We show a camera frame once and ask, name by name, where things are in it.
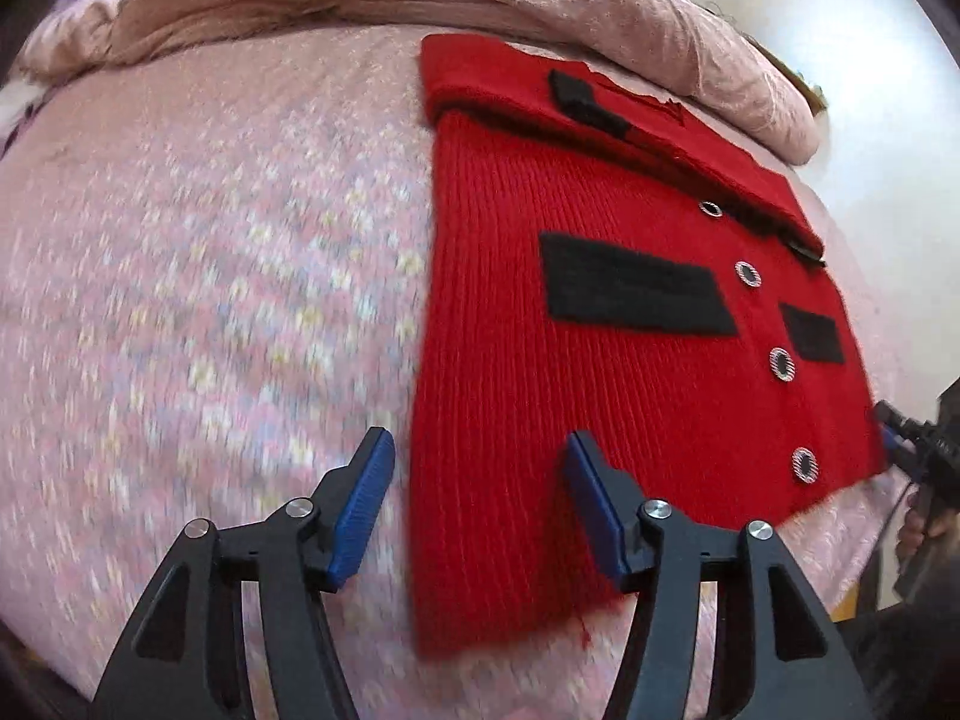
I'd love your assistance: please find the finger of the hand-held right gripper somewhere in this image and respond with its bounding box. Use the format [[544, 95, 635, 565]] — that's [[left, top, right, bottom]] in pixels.
[[872, 401, 931, 477]]

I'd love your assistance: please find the red knit cardigan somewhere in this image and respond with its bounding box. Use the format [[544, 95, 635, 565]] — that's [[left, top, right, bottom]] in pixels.
[[407, 33, 888, 663]]

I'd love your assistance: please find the pink floral bed sheet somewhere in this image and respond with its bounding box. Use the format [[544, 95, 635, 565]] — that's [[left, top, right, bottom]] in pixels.
[[0, 22, 912, 720]]

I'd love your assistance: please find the person's right hand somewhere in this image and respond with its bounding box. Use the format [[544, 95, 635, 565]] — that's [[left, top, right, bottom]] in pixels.
[[895, 491, 947, 563]]

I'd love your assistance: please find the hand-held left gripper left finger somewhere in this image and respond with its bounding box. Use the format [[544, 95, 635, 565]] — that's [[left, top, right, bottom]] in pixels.
[[93, 427, 396, 720]]

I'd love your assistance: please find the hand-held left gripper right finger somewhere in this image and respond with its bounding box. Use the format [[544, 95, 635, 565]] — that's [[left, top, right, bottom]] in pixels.
[[564, 431, 875, 720]]

